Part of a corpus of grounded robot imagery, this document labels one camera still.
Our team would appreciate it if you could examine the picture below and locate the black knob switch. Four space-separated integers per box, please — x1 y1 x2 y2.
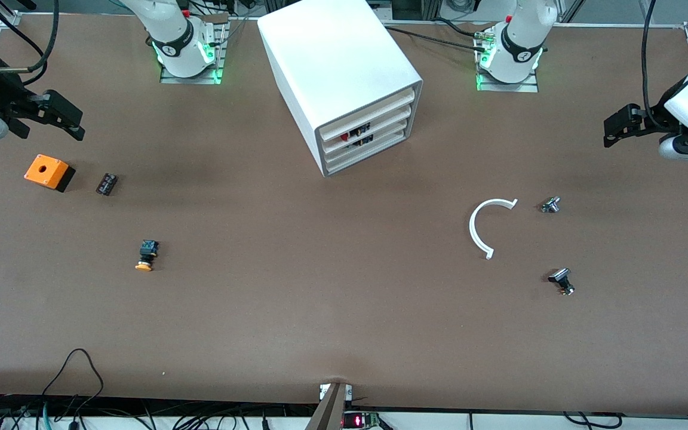
548 268 576 296

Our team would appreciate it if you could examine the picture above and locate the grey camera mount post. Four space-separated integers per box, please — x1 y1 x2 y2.
305 382 354 430

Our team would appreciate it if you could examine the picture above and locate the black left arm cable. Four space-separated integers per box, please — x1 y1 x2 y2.
641 0 660 129

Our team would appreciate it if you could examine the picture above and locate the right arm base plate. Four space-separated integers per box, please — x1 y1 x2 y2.
160 15 229 85

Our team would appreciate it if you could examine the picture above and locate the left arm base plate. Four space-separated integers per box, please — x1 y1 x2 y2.
477 30 539 93

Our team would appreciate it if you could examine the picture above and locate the black cable on table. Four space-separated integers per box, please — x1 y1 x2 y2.
383 18 489 53

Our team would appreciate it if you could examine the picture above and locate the yellow push button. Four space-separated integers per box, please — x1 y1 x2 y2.
135 239 160 272

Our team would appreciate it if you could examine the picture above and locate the thin black looped cable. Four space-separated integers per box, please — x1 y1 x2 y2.
39 348 105 414

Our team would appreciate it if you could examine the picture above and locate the red push button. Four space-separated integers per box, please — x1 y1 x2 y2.
339 122 372 143

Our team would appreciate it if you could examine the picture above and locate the white curved plastic arc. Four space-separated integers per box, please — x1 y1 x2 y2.
469 198 519 260

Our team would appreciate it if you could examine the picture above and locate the device with red display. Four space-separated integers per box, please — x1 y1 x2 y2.
342 411 382 430

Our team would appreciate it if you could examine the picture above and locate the orange button enclosure box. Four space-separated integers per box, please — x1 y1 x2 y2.
24 154 76 193

